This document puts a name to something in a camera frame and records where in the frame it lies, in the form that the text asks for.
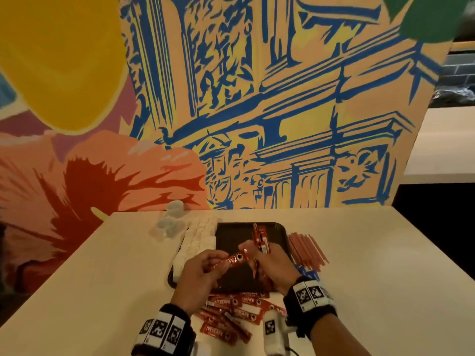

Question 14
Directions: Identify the dark brown tray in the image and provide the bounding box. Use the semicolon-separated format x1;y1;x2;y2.
168;222;290;294

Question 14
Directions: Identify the pile of blue sachets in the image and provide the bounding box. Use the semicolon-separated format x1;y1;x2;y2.
300;266;322;283

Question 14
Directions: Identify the person's right hand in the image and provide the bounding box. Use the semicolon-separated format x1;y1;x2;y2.
239;241;302;295

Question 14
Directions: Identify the row of tea bags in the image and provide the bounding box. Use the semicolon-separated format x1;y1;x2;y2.
172;217;219;276

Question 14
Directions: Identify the person's right forearm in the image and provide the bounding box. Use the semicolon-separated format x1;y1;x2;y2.
308;313;372;356

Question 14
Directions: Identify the white counter ledge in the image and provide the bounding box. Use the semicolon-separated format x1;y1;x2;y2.
401;106;475;184

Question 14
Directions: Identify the pile of red Nescafe sachets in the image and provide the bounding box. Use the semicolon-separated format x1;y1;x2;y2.
194;290;292;346

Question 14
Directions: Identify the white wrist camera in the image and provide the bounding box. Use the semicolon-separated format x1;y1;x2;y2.
263;311;292;356

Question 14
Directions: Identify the person's left hand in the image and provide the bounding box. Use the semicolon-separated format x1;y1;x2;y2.
171;249;231;317

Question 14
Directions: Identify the small white cup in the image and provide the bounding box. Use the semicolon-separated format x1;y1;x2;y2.
156;218;184;239
165;201;187;218

